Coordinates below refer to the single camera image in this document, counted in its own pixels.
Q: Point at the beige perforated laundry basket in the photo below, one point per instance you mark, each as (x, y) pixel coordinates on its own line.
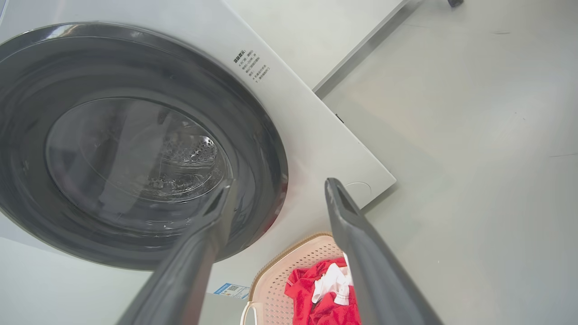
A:
(275, 280)

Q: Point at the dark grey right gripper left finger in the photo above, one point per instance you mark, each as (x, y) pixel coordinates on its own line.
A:
(180, 275)

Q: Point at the white garment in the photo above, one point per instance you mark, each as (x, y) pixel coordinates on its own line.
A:
(333, 280)

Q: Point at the blue white sticker label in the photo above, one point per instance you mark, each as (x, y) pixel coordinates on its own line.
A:
(231, 290)

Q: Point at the red garment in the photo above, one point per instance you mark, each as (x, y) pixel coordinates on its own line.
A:
(307, 293)

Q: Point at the dark round washing machine door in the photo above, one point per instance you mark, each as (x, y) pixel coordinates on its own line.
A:
(131, 144)

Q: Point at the white washing machine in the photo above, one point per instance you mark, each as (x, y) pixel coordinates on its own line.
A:
(311, 135)

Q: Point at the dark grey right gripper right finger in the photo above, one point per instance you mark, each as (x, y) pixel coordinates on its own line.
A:
(375, 271)

